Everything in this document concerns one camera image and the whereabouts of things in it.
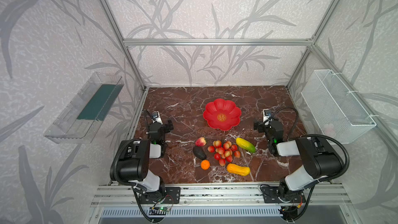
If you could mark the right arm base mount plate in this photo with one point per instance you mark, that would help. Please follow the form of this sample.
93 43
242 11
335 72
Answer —
273 194

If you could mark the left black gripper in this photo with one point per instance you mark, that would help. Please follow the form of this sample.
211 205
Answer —
165 127

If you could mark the aluminium front rail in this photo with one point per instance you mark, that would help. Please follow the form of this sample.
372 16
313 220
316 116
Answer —
249 194

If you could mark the red-yellow fake peach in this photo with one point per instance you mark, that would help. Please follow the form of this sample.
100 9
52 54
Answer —
200 142

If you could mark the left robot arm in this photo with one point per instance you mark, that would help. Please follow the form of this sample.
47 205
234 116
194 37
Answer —
131 162

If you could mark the white slotted cable duct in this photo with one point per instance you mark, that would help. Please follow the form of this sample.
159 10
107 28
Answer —
252 211

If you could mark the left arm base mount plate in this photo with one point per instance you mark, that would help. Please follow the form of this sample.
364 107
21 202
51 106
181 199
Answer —
168 195

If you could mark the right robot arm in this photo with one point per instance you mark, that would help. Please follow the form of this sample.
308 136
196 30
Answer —
323 158

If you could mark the red flower-shaped fruit bowl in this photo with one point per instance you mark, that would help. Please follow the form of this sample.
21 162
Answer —
222 114

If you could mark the clear plastic wall tray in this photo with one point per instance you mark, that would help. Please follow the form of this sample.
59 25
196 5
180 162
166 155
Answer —
80 121

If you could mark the yellow-green fake mango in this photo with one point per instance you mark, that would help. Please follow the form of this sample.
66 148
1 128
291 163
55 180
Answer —
246 145

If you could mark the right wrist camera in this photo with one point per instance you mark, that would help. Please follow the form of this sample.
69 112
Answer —
266 114

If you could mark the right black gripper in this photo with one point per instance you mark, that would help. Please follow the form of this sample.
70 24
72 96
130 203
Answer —
263 127

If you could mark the fake lychee bunch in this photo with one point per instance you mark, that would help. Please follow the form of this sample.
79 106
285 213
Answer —
224 153

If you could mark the dark fake avocado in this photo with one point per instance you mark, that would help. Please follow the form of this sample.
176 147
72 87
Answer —
199 153

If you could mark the pink object in basket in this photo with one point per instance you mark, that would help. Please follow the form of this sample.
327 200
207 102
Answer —
329 130

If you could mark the small orange fake tangerine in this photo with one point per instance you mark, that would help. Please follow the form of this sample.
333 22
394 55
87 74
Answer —
205 165

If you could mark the white wire mesh basket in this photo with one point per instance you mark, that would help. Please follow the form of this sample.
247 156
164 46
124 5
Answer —
331 101

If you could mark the aluminium frame crossbar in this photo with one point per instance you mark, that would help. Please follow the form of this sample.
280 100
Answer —
217 42

